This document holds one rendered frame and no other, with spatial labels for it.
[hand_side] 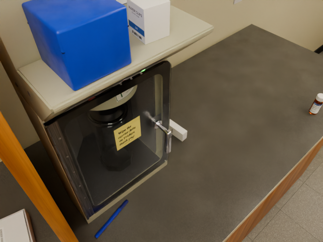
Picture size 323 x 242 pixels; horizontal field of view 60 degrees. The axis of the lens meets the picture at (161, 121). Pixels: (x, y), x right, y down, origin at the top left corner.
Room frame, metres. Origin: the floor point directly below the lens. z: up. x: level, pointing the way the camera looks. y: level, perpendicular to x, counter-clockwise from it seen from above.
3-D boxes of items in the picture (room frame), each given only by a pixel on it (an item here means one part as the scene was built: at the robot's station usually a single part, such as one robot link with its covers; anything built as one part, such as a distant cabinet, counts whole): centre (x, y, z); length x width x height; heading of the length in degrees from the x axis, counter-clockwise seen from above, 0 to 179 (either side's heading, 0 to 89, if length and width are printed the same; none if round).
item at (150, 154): (0.44, 0.09, 1.19); 0.30 x 0.01 x 0.40; 131
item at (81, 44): (0.36, 0.11, 1.56); 0.10 x 0.10 x 0.09; 42
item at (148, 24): (0.44, 0.02, 1.54); 0.05 x 0.05 x 0.06; 36
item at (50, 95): (0.40, 0.06, 1.46); 0.32 x 0.11 x 0.10; 132
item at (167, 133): (0.49, -0.01, 1.17); 0.05 x 0.03 x 0.10; 41
